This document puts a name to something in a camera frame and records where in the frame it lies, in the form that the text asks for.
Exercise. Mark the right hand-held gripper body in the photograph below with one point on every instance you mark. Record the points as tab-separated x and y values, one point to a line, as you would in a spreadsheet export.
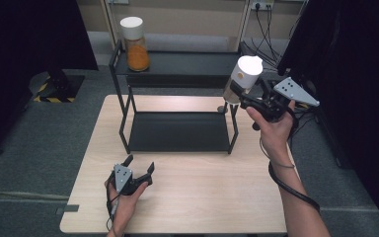
292	90

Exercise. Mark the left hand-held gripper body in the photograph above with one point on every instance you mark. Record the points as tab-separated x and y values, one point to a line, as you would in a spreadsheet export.
123	179

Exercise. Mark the glass jar with grey powder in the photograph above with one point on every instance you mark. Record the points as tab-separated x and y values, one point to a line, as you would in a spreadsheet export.
245	74

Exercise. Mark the black metal shelf rack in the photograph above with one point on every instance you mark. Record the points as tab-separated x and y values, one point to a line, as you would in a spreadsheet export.
177	131

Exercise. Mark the person's left hand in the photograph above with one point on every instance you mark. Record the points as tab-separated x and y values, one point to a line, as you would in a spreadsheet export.
123	207

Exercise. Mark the person's right hand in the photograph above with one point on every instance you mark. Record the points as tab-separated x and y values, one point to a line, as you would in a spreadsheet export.
276	138

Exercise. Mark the round grey table grommet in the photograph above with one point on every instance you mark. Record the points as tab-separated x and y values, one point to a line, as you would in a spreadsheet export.
224	109

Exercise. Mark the dark curtain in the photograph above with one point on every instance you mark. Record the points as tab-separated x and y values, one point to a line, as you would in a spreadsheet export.
358	82
29	39

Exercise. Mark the stand base with hazard stripes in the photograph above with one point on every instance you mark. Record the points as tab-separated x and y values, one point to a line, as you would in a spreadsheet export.
59	89

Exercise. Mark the glass jar with orange powder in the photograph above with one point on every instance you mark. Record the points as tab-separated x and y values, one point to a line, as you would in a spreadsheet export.
137	56

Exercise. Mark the white metal frame post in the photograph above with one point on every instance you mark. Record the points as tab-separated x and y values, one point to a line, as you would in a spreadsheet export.
109	23
245	23

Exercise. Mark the white wall socket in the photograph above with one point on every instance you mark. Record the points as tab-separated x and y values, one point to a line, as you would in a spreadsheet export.
262	5

